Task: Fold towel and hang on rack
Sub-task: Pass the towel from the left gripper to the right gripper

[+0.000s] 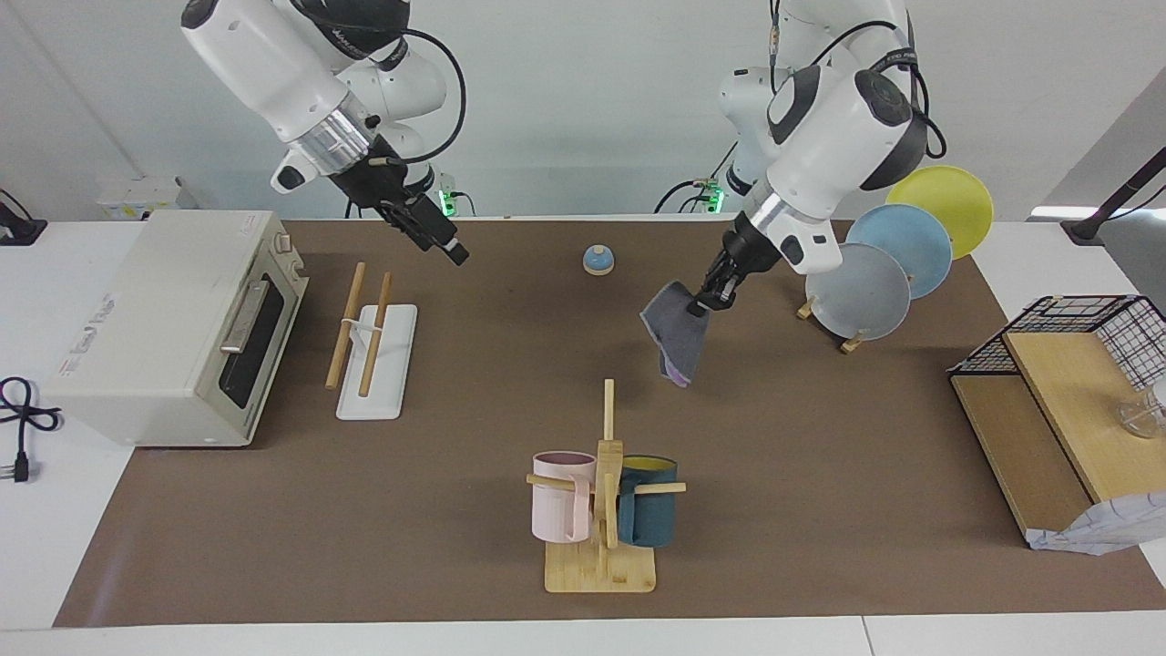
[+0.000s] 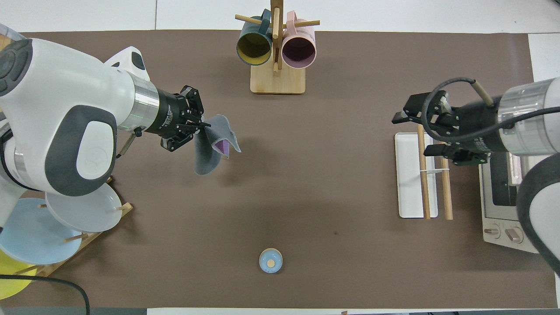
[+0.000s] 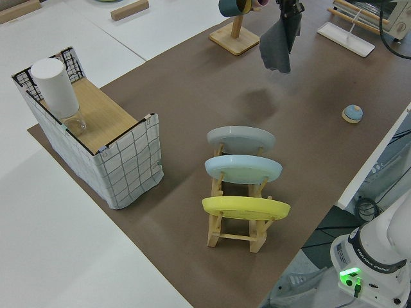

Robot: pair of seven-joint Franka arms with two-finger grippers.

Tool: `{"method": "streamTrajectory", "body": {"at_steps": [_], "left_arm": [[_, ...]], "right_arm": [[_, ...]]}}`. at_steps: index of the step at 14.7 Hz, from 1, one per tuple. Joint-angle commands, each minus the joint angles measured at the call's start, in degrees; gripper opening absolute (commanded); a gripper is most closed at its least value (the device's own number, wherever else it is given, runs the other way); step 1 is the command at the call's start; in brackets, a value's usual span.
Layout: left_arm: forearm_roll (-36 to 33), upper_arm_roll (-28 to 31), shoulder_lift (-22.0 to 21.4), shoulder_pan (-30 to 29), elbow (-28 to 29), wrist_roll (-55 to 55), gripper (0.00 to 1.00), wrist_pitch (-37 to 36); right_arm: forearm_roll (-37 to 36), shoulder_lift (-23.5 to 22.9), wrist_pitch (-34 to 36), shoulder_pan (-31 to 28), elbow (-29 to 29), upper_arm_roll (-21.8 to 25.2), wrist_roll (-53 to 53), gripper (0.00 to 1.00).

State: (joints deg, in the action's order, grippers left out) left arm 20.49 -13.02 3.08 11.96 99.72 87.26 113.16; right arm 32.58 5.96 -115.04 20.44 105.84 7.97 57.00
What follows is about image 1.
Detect white towel rack wooden bars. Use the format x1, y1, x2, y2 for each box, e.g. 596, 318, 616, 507
325, 261, 419, 421

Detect light blue plate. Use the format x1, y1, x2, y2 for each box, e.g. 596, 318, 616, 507
845, 204, 954, 300

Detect dark teal mug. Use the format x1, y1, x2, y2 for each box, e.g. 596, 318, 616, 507
617, 455, 680, 548

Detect brown table mat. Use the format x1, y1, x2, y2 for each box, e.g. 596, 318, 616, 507
53, 219, 1166, 628

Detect marble pattern paper sheet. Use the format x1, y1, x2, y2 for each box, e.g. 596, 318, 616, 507
1029, 492, 1166, 557

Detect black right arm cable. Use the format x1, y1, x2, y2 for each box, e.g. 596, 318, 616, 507
301, 0, 468, 167

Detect wooden mug tree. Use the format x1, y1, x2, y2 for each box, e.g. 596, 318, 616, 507
526, 378, 687, 594

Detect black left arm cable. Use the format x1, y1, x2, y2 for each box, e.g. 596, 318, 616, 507
768, 0, 949, 163

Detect pink mug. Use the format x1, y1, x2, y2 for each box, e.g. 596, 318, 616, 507
532, 451, 598, 544

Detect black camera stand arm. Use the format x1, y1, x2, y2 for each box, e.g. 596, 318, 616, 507
1061, 146, 1166, 245

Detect grey plate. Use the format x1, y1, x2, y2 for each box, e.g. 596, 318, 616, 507
805, 242, 912, 342

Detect yellow plate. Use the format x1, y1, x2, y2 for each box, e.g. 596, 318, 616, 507
885, 166, 995, 261

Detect beige toaster oven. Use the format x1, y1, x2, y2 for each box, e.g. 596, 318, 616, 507
43, 210, 309, 448

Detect purple square towel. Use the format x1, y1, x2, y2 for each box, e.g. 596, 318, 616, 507
639, 281, 709, 389

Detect wooden plate rack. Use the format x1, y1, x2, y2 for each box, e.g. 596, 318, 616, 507
796, 295, 867, 355

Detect black clamp mount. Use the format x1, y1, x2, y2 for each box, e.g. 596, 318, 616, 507
0, 189, 48, 247

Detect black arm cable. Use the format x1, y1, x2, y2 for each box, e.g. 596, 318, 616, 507
768, 0, 949, 163
301, 0, 468, 167

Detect clear glass beaker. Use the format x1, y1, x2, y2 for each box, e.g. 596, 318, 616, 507
1119, 384, 1166, 441

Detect white power strip box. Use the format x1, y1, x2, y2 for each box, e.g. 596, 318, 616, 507
96, 176, 185, 220

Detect wooden shelf with wire basket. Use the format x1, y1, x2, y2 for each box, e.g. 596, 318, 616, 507
947, 294, 1166, 548

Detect black power cord with plug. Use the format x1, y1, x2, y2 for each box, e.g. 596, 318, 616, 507
0, 376, 63, 484

